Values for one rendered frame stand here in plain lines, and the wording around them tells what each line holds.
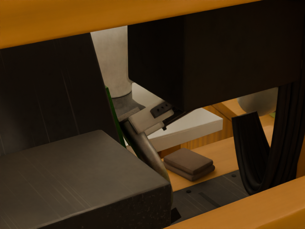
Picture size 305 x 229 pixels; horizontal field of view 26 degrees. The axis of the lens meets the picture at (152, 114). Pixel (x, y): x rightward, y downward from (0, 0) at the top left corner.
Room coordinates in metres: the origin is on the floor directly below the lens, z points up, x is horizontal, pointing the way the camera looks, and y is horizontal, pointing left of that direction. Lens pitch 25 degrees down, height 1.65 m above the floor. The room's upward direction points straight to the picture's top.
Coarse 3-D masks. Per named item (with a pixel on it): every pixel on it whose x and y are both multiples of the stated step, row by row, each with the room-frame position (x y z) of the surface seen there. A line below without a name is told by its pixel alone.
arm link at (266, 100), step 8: (272, 88) 1.13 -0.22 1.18; (248, 96) 1.18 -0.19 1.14; (256, 96) 1.16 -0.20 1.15; (264, 96) 1.15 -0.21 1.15; (272, 96) 1.15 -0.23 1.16; (240, 104) 1.22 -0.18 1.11; (248, 104) 1.19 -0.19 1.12; (256, 104) 1.17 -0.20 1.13; (264, 104) 1.17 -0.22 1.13; (272, 104) 1.16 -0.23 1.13; (248, 112) 1.22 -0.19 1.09; (264, 112) 1.19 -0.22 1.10; (272, 112) 1.21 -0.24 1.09
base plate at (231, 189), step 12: (216, 180) 1.27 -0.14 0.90; (228, 180) 1.27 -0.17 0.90; (240, 180) 1.27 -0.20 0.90; (180, 192) 1.22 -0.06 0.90; (192, 192) 1.22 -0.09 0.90; (204, 192) 1.22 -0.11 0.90; (216, 192) 1.22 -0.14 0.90; (228, 192) 1.22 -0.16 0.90; (240, 192) 1.22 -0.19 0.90; (180, 204) 1.17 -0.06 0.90; (192, 204) 1.17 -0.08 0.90; (204, 204) 1.17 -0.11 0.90; (216, 204) 1.17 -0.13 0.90; (192, 216) 1.13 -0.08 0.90
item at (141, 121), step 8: (152, 104) 0.95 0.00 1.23; (144, 112) 0.93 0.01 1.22; (168, 112) 0.94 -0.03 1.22; (128, 120) 0.92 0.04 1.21; (136, 120) 0.92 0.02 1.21; (144, 120) 0.92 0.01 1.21; (152, 120) 0.93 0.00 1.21; (160, 120) 0.93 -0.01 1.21; (136, 128) 0.91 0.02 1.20; (144, 128) 0.91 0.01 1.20
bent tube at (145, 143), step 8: (128, 112) 0.93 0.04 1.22; (136, 112) 0.94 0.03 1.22; (120, 120) 0.92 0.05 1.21; (128, 128) 0.93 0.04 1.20; (128, 136) 0.93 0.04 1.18; (136, 136) 0.92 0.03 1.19; (144, 136) 0.93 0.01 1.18; (136, 144) 0.92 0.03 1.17; (144, 144) 0.91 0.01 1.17; (136, 152) 0.91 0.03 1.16; (144, 152) 0.91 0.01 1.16; (152, 152) 0.91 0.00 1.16; (144, 160) 0.90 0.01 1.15; (152, 160) 0.90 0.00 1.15; (160, 160) 0.91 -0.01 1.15; (152, 168) 0.90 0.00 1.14; (160, 168) 0.90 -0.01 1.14; (168, 176) 0.91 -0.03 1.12
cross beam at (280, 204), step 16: (304, 176) 0.64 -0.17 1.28; (272, 192) 0.61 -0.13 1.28; (288, 192) 0.61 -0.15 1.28; (304, 192) 0.61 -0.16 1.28; (224, 208) 0.58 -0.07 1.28; (240, 208) 0.58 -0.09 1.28; (256, 208) 0.58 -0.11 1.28; (272, 208) 0.58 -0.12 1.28; (288, 208) 0.58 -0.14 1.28; (304, 208) 0.58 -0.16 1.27; (176, 224) 0.55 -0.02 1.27; (192, 224) 0.55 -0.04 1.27; (208, 224) 0.55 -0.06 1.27; (224, 224) 0.55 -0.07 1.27; (240, 224) 0.55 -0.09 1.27; (256, 224) 0.55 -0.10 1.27; (272, 224) 0.56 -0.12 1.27; (288, 224) 0.57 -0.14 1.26; (304, 224) 0.58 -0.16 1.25
